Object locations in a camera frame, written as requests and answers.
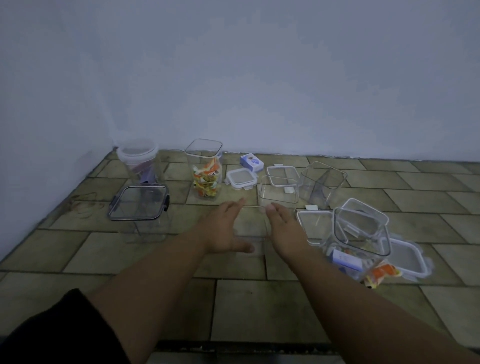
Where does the rectangular white-rimmed lid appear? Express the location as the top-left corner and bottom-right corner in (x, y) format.
(266, 163), (302, 194)

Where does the small clear plastic container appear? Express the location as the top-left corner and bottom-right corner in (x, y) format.
(257, 175), (300, 211)

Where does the large white-rimmed lid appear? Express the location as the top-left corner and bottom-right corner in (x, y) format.
(380, 236), (431, 280)

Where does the wide clear plastic container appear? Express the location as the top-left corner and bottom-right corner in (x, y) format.
(112, 187), (170, 245)

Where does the orange yellow snack packet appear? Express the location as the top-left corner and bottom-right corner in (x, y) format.
(361, 262), (404, 290)

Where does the square clear plastic container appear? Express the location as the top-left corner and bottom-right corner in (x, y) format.
(299, 161), (349, 211)

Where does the person's left forearm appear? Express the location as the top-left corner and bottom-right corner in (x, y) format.
(88, 230), (211, 364)

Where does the person's right hand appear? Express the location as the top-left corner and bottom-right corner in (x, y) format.
(265, 202), (320, 269)

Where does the large tall clear container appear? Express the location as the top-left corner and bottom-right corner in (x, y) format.
(325, 197), (392, 283)

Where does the person's left hand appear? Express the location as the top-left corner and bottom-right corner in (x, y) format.
(194, 197), (256, 257)

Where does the person's right forearm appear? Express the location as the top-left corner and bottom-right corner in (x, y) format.
(292, 253), (480, 364)

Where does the person's black clothing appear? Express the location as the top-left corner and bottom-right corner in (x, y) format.
(0, 287), (132, 364)

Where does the small square white-rimmed lid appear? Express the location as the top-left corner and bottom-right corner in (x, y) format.
(224, 167), (260, 190)

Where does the heap of colorful snack packets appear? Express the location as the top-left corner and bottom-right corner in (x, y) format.
(191, 157), (220, 198)

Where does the tall clear jar with snacks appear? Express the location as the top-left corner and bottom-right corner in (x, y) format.
(184, 138), (224, 200)

